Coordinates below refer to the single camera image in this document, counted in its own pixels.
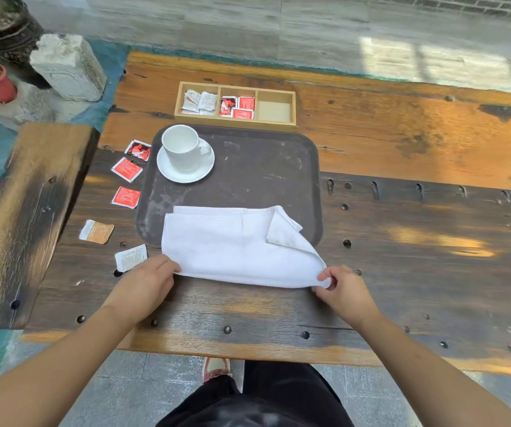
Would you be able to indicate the wooden compartment box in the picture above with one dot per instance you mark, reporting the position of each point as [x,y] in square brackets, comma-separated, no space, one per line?
[275,112]

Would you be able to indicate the white cloth napkin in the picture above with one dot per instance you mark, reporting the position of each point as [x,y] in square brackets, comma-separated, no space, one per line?
[229,249]

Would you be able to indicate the wooden table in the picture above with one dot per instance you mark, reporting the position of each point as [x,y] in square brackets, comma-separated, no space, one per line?
[415,142]

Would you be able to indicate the carved grey stone block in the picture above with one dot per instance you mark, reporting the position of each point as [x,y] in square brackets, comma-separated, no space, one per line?
[68,68]

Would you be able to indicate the white saucer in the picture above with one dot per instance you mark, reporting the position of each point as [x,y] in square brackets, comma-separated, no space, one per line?
[193,175]

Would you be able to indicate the white teacup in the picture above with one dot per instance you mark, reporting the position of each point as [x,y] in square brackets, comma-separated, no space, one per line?
[182,148]

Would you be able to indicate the wooden bench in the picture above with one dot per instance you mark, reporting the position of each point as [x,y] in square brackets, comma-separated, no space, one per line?
[24,226]

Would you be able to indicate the person's right forearm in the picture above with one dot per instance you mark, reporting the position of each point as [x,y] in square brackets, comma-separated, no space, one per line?
[438,382]

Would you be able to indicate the flat grey stone base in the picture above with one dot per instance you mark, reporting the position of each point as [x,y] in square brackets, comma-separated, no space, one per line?
[37,111]

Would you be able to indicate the person's right hand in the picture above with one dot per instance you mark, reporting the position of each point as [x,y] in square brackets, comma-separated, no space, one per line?
[346,297]

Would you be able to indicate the person's left forearm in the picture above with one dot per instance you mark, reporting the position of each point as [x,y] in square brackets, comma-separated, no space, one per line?
[50,373]

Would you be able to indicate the tall plant dark pot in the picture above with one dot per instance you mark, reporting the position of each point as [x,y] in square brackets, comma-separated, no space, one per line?
[10,26]

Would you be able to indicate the person's left hand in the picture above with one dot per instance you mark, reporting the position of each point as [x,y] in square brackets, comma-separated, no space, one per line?
[142,289]

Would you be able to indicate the dark brown tray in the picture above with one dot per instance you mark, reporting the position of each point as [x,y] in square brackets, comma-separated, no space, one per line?
[260,173]

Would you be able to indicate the black trousers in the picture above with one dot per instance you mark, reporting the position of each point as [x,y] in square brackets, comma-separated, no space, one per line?
[277,395]

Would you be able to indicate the reddish shoe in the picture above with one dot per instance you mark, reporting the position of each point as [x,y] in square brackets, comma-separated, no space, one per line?
[216,369]

